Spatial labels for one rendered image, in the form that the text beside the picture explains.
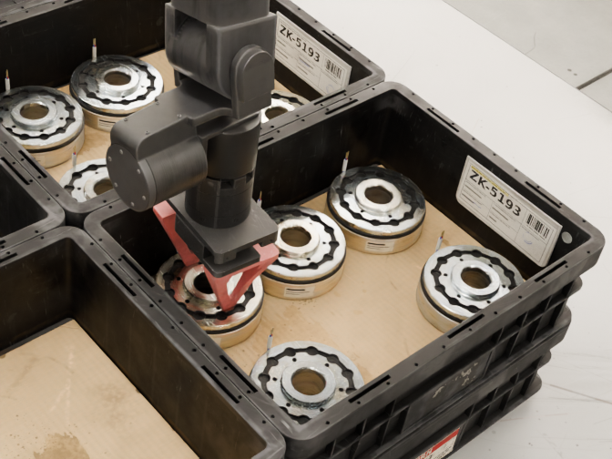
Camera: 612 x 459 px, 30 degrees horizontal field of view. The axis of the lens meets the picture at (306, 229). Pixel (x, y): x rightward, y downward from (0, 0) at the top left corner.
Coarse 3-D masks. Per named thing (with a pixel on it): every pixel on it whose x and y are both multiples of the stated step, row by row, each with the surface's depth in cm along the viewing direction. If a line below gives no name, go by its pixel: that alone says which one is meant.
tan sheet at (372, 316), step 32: (448, 224) 121; (352, 256) 116; (384, 256) 116; (416, 256) 117; (352, 288) 113; (384, 288) 113; (416, 288) 114; (288, 320) 108; (320, 320) 109; (352, 320) 109; (384, 320) 110; (416, 320) 111; (256, 352) 105; (352, 352) 106; (384, 352) 107
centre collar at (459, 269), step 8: (456, 264) 112; (464, 264) 112; (472, 264) 112; (480, 264) 112; (456, 272) 111; (480, 272) 112; (488, 272) 111; (496, 272) 112; (456, 280) 110; (488, 280) 111; (496, 280) 111; (456, 288) 110; (464, 288) 109; (472, 288) 109; (488, 288) 110; (496, 288) 110; (472, 296) 109; (480, 296) 109; (488, 296) 109
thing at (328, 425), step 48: (384, 96) 120; (480, 144) 115; (528, 192) 112; (96, 240) 99; (144, 288) 95; (528, 288) 101; (192, 336) 92; (480, 336) 98; (240, 384) 89; (384, 384) 91; (288, 432) 87; (336, 432) 89
